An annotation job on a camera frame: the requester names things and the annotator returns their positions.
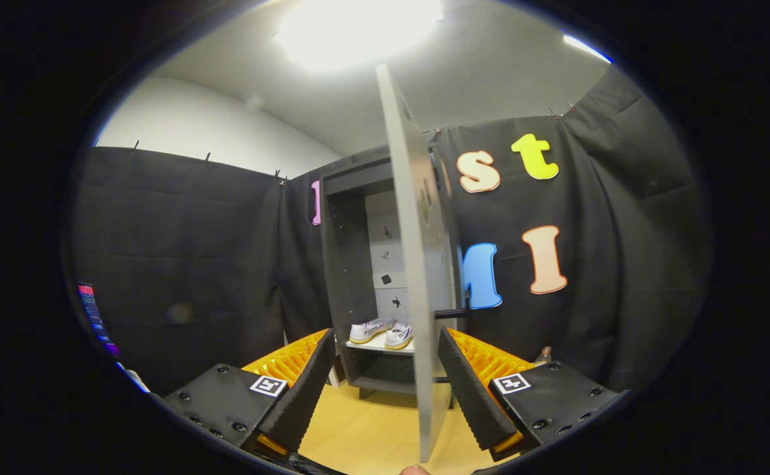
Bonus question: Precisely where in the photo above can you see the large ceiling light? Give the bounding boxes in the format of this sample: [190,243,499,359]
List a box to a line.
[276,0,445,72]

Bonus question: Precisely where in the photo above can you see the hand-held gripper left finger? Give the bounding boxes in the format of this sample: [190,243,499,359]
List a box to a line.
[164,328,337,457]

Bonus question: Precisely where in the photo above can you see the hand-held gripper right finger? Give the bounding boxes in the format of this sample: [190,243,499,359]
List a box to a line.
[437,327,623,462]

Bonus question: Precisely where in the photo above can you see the white canvas shoe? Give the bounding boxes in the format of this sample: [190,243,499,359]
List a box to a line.
[348,319,395,344]
[385,321,415,350]

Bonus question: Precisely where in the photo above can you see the dark grey shoe cabinet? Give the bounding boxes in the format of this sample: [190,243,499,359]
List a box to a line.
[319,145,465,400]

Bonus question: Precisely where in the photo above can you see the black backdrop cloth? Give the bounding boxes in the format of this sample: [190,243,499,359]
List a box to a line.
[68,66,712,396]

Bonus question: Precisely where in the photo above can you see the small ceiling light panel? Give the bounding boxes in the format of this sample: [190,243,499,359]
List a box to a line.
[561,34,613,65]

